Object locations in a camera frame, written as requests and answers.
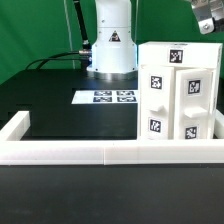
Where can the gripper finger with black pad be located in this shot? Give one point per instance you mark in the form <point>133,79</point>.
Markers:
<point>209,15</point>

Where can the small white cabinet top block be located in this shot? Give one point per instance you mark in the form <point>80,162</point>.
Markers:
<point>181,54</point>

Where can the white cabinet body box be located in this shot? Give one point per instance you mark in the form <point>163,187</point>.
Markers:
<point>213,100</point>

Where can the white cabinet door panel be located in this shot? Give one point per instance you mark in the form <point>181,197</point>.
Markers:
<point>192,102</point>
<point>155,109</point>

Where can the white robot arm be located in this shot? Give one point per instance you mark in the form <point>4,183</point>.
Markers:
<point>122,25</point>

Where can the white base marker sheet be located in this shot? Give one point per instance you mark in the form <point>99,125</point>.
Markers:
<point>105,97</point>

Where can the white U-shaped obstacle frame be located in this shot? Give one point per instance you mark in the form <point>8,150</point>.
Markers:
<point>15,151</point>

